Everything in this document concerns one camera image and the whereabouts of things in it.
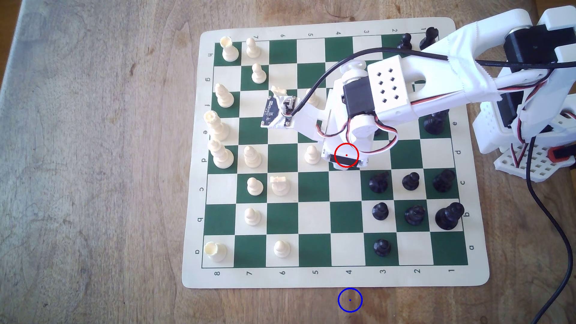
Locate white perforated base plate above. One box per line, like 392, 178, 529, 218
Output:
494, 142, 576, 182

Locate white chess queen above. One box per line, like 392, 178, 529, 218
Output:
203, 111, 230, 141

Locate red white black gripper wires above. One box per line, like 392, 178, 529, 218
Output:
316, 108, 400, 156

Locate black chess king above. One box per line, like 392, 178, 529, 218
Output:
423, 109, 450, 136

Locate red and black clamp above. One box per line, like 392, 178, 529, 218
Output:
548, 146, 576, 164

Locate green and white chess mat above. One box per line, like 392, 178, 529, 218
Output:
182, 17, 490, 289

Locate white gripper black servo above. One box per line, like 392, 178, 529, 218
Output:
321, 114, 381, 171

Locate red white black shoulder wires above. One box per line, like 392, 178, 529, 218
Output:
493, 67, 559, 168

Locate white chess rook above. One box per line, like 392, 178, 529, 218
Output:
203, 241, 228, 263
219, 37, 239, 63

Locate black chess rook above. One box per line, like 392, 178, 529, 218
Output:
419, 27, 439, 50

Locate white chess king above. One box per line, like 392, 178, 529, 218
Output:
207, 139, 235, 170

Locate black chess knight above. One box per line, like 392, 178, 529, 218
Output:
368, 172, 390, 194

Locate black usb camera cable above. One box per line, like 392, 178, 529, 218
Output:
310, 49, 576, 102

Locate black power cable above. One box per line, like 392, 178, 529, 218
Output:
526, 135, 573, 324

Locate wrist camera with white bracket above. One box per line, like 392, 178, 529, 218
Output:
262, 88, 336, 140

